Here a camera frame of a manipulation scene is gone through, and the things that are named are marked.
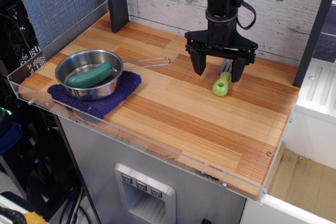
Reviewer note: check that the white toy sink unit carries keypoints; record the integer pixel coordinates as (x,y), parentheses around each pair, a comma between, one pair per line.
(301,185)

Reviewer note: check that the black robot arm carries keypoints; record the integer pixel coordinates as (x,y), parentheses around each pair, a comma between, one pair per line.
(225,7)

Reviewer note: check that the green handled grey spatula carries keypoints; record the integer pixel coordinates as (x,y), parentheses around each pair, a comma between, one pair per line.
(221,86)

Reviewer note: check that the silver pot with wire handle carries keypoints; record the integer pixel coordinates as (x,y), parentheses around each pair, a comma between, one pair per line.
(86,60)

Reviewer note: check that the purple knitted cloth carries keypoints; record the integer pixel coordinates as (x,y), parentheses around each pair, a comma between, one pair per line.
(129,82)

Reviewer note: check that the dark left vertical post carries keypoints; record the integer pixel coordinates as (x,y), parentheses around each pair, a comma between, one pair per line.
(119,15)

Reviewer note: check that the dark right vertical post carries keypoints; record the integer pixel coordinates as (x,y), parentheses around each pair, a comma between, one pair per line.
(312,42)

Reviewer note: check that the green toy cucumber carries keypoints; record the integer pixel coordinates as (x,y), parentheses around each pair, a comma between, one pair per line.
(90,78)

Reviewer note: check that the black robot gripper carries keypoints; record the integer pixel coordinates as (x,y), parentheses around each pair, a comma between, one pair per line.
(220,39)

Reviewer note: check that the silver toy fridge cabinet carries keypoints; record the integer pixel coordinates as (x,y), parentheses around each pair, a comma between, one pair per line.
(197,200)

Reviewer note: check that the clear acrylic table guard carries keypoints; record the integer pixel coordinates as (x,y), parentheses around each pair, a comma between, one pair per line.
(173,114)

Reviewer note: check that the black plastic crate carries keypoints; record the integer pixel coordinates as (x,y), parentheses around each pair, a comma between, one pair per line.
(20,33)

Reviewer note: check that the grey dispenser button panel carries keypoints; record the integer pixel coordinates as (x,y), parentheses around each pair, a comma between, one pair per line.
(145,199)

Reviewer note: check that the dark vertical post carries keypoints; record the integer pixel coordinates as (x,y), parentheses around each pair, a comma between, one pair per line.
(119,15)
(312,42)

